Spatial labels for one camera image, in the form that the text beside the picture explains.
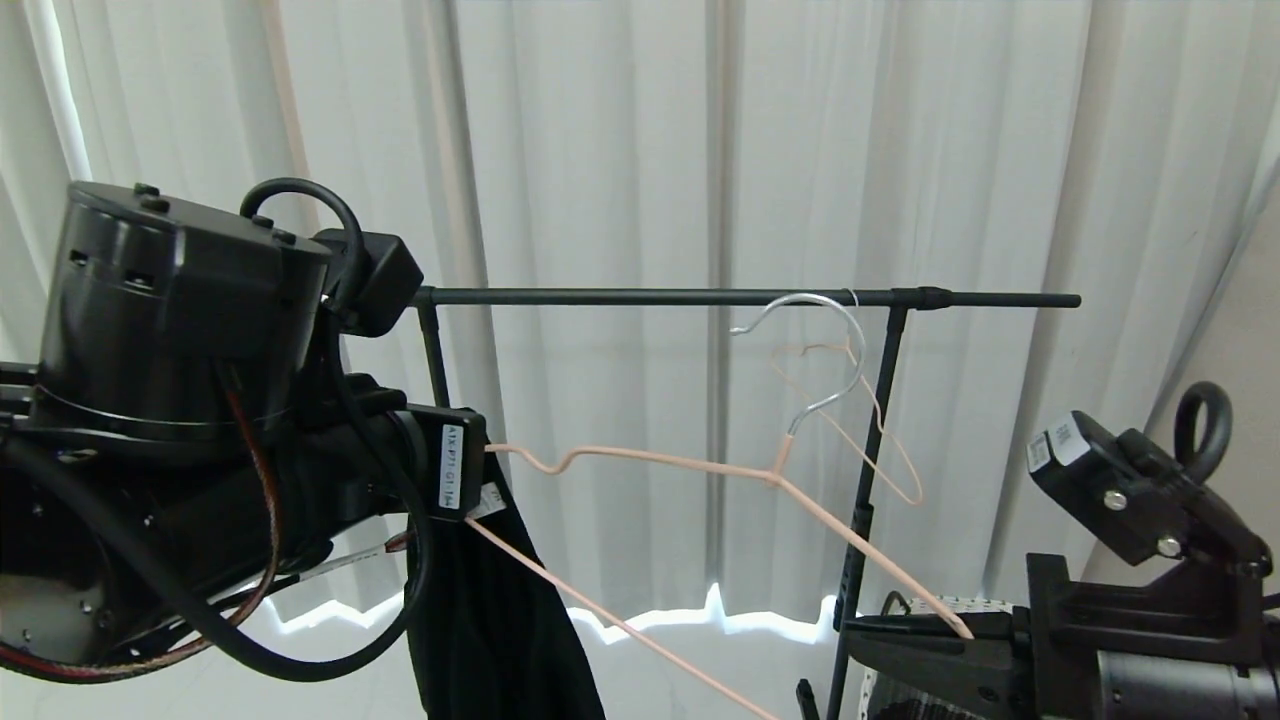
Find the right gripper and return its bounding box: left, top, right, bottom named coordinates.
left=843, top=553, right=1280, bottom=720

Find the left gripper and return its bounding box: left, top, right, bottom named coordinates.
left=280, top=378, right=491, bottom=547

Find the pink clothes hanger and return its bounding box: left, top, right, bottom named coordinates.
left=768, top=290, right=923, bottom=507
left=462, top=292, right=976, bottom=720

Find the black garment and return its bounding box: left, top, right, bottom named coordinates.
left=405, top=480, right=606, bottom=720

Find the white laundry basket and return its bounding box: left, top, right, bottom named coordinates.
left=860, top=590, right=1016, bottom=720

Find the black clothes rack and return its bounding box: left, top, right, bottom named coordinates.
left=410, top=286, right=1083, bottom=720

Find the white curtain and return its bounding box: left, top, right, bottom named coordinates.
left=0, top=0, right=1280, bottom=641

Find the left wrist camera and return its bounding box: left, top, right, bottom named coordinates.
left=318, top=228, right=426, bottom=339

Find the black cable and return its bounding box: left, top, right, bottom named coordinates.
left=0, top=178, right=433, bottom=683
left=1173, top=381, right=1234, bottom=488

